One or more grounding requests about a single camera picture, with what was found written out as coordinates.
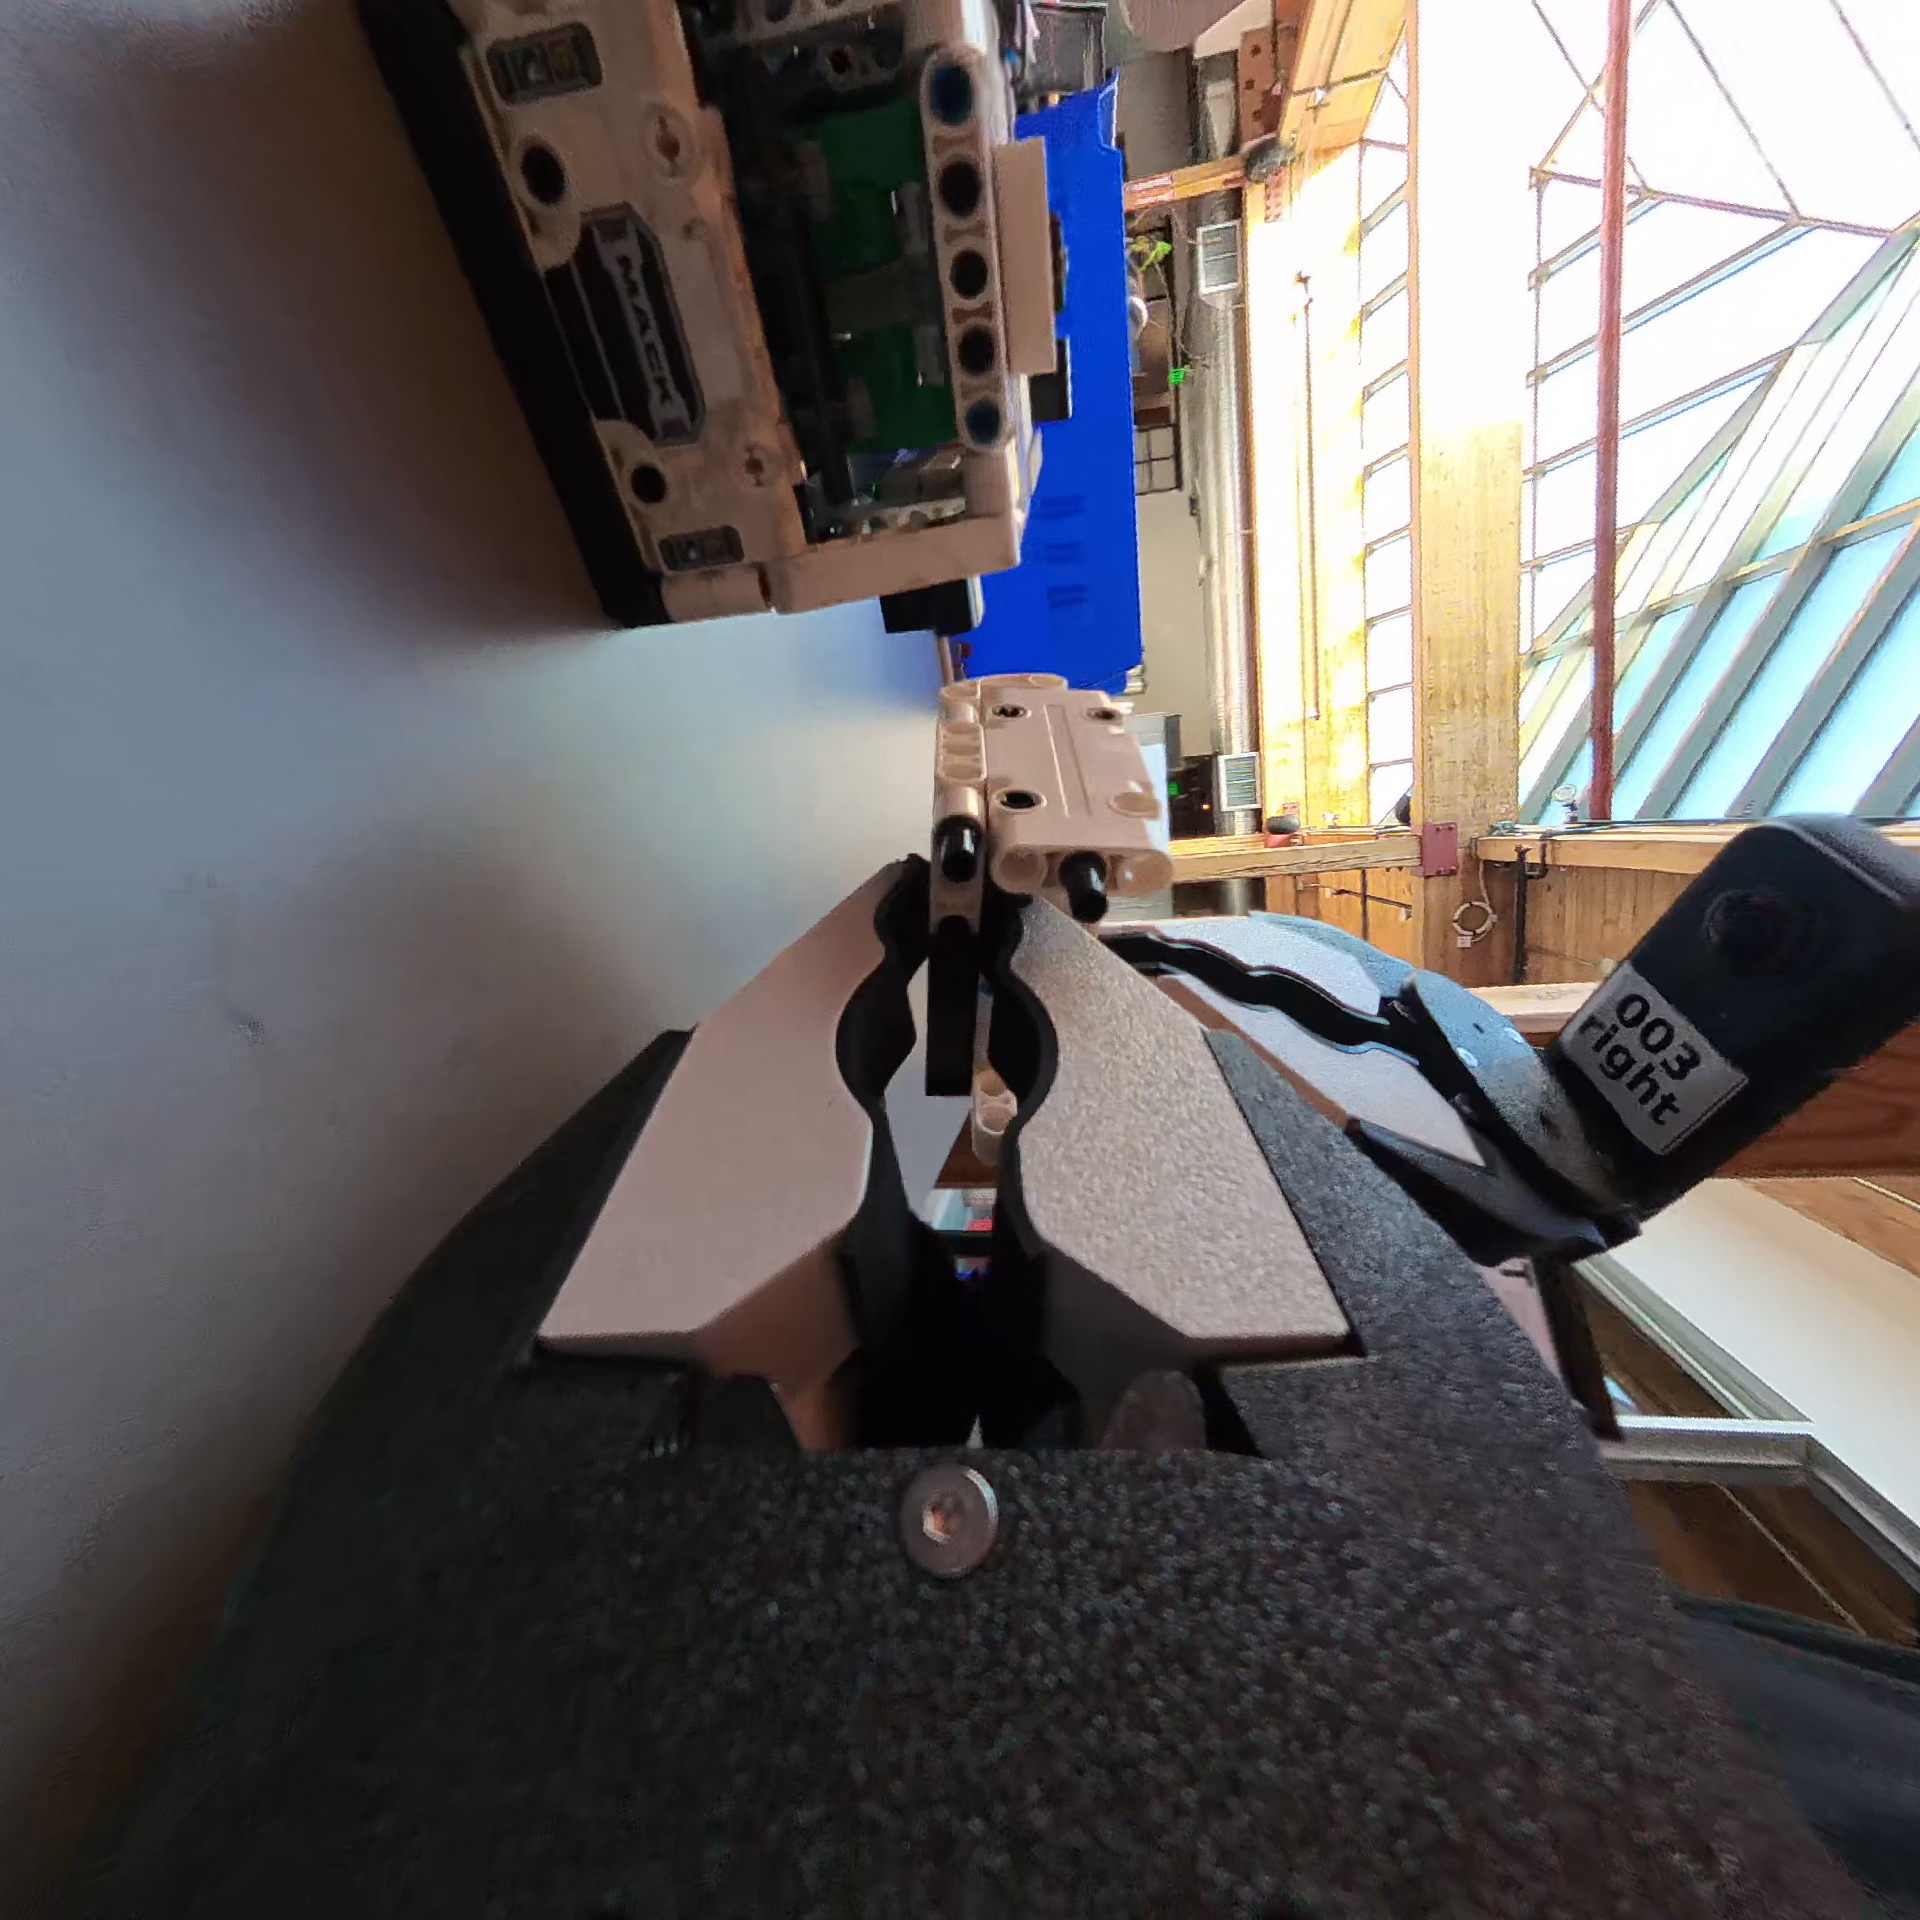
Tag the white and green lego truck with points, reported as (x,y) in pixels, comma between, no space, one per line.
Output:
(676,300)

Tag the white lego sub-assembly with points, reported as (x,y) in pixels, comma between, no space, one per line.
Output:
(1067,780)

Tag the blue plastic bin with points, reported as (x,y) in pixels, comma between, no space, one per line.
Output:
(1090,451)

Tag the red wall plate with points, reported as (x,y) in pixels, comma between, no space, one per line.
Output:
(1438,848)

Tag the wooden beam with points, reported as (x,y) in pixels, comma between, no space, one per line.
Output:
(1846,1124)

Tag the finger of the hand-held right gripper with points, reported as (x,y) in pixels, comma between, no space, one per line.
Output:
(1381,1096)
(1290,953)

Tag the red pipe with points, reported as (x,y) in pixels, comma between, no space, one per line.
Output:
(1609,451)

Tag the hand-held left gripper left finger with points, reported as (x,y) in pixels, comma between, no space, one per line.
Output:
(722,1185)

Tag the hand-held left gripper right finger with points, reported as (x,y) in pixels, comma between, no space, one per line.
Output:
(1172,1185)

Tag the white wall vent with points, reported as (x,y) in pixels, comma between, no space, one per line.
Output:
(1237,780)

